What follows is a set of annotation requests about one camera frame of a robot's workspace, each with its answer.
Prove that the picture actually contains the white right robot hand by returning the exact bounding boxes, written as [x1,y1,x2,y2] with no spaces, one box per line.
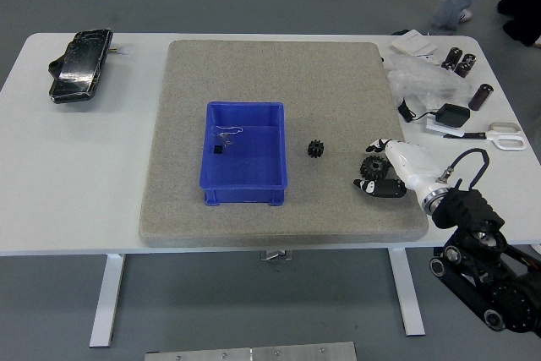
[353,138,443,205]

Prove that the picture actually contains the large black gear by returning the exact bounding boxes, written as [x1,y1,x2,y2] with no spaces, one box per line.
[360,156,392,183]

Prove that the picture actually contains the flat white box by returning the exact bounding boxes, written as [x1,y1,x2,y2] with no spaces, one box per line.
[391,29,439,57]

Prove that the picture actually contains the blue plastic box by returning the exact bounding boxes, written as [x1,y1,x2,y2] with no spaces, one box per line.
[198,101,290,206]

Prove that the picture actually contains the white pad under adapter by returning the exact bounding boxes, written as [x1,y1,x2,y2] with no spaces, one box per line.
[425,118,466,136]

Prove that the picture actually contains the black power adapter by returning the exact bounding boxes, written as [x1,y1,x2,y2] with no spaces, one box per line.
[434,102,472,129]

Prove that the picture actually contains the clear bubble wrap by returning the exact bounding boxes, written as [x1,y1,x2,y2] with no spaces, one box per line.
[385,54,470,107]

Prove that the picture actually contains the large dark cylindrical capacitor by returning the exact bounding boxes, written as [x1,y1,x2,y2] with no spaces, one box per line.
[467,83,495,112]

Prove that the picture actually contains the white table leg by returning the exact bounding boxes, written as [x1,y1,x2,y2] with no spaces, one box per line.
[388,247,426,336]
[89,253,127,348]

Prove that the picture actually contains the grey-brown mat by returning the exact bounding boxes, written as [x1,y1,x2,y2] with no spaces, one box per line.
[139,40,429,248]

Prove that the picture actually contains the clear plastic bag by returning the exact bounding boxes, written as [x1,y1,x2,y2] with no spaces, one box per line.
[210,123,245,149]

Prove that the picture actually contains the grey metal plate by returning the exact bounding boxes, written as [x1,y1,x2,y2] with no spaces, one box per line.
[145,341,358,361]

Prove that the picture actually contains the black wrapped device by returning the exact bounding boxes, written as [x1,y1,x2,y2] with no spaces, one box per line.
[47,29,114,105]

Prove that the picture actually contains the black adapter cord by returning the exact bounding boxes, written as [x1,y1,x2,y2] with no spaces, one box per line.
[396,98,440,124]

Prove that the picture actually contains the white-handled scissors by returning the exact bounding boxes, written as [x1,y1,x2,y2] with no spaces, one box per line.
[442,121,527,152]

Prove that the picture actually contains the metal bracket under table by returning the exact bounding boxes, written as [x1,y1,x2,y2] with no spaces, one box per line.
[259,249,294,261]

